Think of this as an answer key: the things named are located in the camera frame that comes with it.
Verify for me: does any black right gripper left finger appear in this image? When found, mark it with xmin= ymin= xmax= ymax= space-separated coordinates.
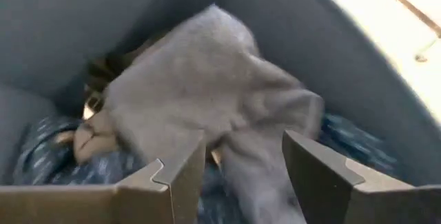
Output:
xmin=0 ymin=136 xmax=207 ymax=224

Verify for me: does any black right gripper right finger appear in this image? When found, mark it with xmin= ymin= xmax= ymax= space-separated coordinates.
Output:
xmin=281 ymin=129 xmax=441 ymax=224

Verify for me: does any light grey garment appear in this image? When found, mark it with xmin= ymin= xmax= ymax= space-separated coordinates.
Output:
xmin=102 ymin=3 xmax=327 ymax=224

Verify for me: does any beige garment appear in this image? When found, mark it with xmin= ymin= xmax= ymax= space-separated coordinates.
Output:
xmin=54 ymin=108 xmax=122 ymax=166

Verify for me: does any blue streak-patterned garment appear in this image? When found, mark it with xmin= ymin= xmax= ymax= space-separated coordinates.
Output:
xmin=13 ymin=112 xmax=402 ymax=224

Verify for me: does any navy white-striped fabric bin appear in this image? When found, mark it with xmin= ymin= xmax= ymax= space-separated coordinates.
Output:
xmin=0 ymin=0 xmax=441 ymax=192

